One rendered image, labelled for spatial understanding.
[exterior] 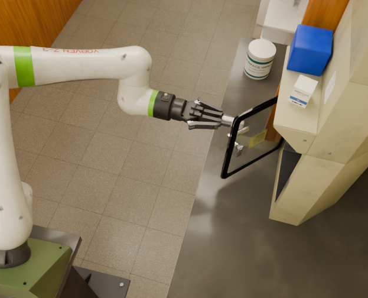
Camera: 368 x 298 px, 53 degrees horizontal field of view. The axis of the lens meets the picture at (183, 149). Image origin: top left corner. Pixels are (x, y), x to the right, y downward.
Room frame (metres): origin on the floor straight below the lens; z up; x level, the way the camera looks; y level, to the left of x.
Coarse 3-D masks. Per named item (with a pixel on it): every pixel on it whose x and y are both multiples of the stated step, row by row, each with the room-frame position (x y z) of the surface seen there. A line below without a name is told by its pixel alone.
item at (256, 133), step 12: (276, 96) 0.80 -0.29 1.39; (252, 108) 0.74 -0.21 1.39; (252, 120) 0.74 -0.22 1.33; (264, 120) 0.78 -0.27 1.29; (240, 132) 0.72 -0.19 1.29; (252, 132) 0.75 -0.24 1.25; (264, 132) 0.79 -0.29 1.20; (276, 132) 0.83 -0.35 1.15; (228, 144) 0.70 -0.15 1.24; (240, 144) 0.73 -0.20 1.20; (252, 144) 0.76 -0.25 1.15; (264, 144) 0.80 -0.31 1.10; (276, 144) 0.85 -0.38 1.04; (240, 156) 0.74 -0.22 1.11; (252, 156) 0.78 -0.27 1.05; (228, 168) 0.71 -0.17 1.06
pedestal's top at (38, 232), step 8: (32, 232) 0.46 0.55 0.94; (40, 232) 0.46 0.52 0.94; (48, 232) 0.46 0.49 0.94; (56, 232) 0.47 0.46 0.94; (64, 232) 0.47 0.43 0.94; (48, 240) 0.44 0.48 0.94; (56, 240) 0.44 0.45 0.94; (64, 240) 0.44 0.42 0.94; (72, 240) 0.44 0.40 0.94; (80, 240) 0.45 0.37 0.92; (72, 248) 0.41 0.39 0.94; (72, 256) 0.38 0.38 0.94; (72, 264) 0.36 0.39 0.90; (64, 272) 0.32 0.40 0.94; (64, 280) 0.30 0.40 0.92; (0, 296) 0.23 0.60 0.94; (8, 296) 0.23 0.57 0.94; (56, 296) 0.24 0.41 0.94
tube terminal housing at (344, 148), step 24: (336, 48) 0.78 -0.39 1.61; (336, 72) 0.68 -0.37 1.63; (336, 96) 0.58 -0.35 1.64; (360, 96) 0.56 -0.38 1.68; (336, 120) 0.56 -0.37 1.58; (360, 120) 0.55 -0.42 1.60; (312, 144) 0.57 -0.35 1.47; (336, 144) 0.55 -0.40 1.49; (360, 144) 0.54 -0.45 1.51; (312, 168) 0.56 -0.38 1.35; (336, 168) 0.54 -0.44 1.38; (360, 168) 0.61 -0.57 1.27; (288, 192) 0.56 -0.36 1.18; (312, 192) 0.55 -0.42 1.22; (336, 192) 0.60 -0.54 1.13; (288, 216) 0.55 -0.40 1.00; (312, 216) 0.58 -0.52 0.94
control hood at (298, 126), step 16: (288, 48) 0.89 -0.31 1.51; (288, 80) 0.75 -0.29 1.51; (320, 80) 0.76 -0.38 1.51; (288, 96) 0.69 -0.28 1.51; (320, 96) 0.70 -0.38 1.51; (288, 112) 0.64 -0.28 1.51; (304, 112) 0.64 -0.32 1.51; (288, 128) 0.58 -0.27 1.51; (304, 128) 0.58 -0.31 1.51; (304, 144) 0.57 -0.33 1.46
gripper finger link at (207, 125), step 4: (188, 124) 0.72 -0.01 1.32; (192, 124) 0.72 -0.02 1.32; (196, 124) 0.72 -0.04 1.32; (200, 124) 0.72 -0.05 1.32; (204, 124) 0.72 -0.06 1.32; (208, 124) 0.72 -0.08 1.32; (212, 124) 0.72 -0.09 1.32; (216, 124) 0.72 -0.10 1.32; (188, 128) 0.72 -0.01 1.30; (192, 128) 0.71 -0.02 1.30; (196, 128) 0.72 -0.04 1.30; (200, 128) 0.72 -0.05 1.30; (204, 128) 0.72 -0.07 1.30; (208, 128) 0.72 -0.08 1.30; (212, 128) 0.72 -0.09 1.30; (216, 128) 0.72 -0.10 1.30
